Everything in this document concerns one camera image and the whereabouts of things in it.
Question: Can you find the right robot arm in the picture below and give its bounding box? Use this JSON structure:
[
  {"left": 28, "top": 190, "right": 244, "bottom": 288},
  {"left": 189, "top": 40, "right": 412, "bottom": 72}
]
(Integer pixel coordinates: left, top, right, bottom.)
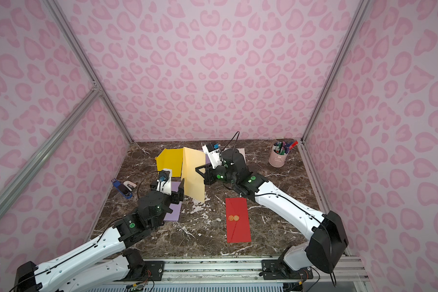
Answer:
[{"left": 195, "top": 144, "right": 349, "bottom": 274}]

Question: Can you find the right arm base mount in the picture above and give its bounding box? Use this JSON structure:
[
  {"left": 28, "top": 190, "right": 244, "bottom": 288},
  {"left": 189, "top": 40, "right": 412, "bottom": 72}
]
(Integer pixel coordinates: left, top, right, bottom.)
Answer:
[{"left": 259, "top": 259, "right": 314, "bottom": 282}]

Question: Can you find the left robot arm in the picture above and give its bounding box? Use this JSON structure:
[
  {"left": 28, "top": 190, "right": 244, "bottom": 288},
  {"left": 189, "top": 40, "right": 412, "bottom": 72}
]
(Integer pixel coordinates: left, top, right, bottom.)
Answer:
[{"left": 12, "top": 181, "right": 184, "bottom": 292}]

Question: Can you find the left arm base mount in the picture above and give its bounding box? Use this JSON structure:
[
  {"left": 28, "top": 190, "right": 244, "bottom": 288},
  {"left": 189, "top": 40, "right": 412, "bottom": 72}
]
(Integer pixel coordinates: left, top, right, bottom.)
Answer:
[{"left": 122, "top": 249, "right": 165, "bottom": 282}]

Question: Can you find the red envelope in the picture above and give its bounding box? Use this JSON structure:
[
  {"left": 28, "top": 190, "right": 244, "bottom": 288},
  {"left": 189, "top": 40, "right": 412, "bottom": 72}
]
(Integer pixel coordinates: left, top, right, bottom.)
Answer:
[{"left": 225, "top": 198, "right": 251, "bottom": 243}]

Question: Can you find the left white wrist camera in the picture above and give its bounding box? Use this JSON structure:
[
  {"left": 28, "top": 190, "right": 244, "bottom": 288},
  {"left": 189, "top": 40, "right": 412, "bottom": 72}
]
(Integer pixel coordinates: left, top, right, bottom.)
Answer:
[{"left": 155, "top": 169, "right": 172, "bottom": 195}]

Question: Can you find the pink pen cup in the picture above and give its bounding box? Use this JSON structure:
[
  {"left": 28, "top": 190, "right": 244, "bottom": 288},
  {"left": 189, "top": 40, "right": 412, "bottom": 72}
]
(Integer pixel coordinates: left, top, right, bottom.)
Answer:
[{"left": 268, "top": 147, "right": 288, "bottom": 168}]

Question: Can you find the blue stapler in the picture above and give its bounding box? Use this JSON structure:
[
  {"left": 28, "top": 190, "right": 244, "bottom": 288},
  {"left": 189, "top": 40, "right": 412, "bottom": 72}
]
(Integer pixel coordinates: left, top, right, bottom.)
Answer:
[{"left": 111, "top": 179, "right": 137, "bottom": 199}]

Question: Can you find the aluminium front rail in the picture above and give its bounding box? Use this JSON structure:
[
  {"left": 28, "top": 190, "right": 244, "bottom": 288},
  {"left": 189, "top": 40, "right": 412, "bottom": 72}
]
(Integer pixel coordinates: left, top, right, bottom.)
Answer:
[{"left": 52, "top": 255, "right": 369, "bottom": 292}]

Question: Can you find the yellow envelope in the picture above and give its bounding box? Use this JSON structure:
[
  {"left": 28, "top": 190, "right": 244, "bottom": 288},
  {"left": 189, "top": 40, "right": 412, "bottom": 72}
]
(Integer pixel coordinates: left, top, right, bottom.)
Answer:
[{"left": 156, "top": 148, "right": 184, "bottom": 178}]

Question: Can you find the white envelope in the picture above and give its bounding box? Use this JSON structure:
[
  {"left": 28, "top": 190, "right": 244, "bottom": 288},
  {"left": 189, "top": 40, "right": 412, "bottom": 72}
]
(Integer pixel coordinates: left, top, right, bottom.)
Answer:
[{"left": 238, "top": 148, "right": 246, "bottom": 161}]

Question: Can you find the beige envelope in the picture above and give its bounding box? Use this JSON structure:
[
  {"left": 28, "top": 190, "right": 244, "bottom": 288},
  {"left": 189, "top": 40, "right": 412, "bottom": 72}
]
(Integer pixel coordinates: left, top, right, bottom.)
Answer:
[{"left": 181, "top": 147, "right": 206, "bottom": 203}]

